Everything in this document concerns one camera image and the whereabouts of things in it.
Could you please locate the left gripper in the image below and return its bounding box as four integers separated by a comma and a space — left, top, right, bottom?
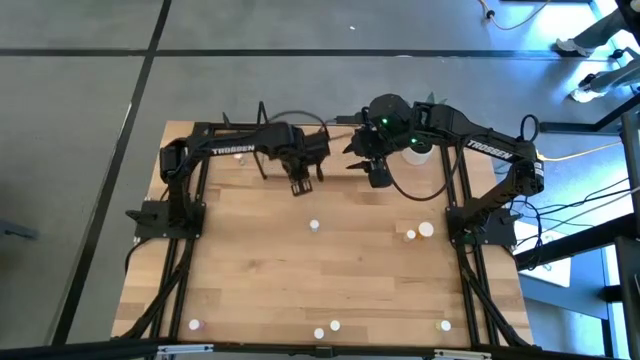
279, 148, 326, 198

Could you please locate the black office chair base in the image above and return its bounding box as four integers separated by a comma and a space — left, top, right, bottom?
579, 44, 640, 91

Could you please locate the black floor cable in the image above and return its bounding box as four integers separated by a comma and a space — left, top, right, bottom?
512, 174, 640, 271

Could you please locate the person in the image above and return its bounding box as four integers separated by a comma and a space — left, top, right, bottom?
552, 0, 640, 105

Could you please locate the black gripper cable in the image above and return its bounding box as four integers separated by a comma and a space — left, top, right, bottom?
382, 144, 464, 203
264, 109, 332, 141

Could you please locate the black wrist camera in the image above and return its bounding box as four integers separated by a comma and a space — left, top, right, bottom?
342, 127, 375, 157
304, 132, 332, 161

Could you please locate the yellow floor cable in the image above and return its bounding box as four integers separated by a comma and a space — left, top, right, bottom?
537, 141, 624, 164

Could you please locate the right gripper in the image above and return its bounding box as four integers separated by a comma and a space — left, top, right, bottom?
347, 124, 404, 190

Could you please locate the black aluminium rig frame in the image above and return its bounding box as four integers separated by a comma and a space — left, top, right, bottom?
112, 121, 534, 349

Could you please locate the beige floor cable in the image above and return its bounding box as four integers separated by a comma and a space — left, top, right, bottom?
477, 0, 554, 31

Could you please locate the potted snake plant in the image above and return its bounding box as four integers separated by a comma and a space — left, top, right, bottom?
401, 91, 449, 167

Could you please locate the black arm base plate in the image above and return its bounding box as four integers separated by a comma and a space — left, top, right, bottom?
446, 205, 519, 247
124, 199, 207, 240

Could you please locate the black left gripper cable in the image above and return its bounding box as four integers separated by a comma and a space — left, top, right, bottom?
264, 109, 332, 141

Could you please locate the black overhead frame bar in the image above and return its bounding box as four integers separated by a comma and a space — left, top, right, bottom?
0, 338, 640, 360

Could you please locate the dark grey floor fixture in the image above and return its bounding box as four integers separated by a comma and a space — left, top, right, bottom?
0, 218, 40, 241

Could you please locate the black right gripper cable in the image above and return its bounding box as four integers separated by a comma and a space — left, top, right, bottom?
382, 144, 464, 203

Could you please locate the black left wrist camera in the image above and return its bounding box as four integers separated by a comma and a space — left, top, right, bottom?
304, 132, 332, 161

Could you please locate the black neighbouring table frame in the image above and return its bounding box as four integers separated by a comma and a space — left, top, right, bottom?
514, 92, 640, 360

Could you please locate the silver aluminium bracket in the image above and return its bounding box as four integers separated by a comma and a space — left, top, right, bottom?
432, 348, 494, 360
156, 343, 215, 357

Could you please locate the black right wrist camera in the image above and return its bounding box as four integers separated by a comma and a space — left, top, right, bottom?
342, 127, 375, 157

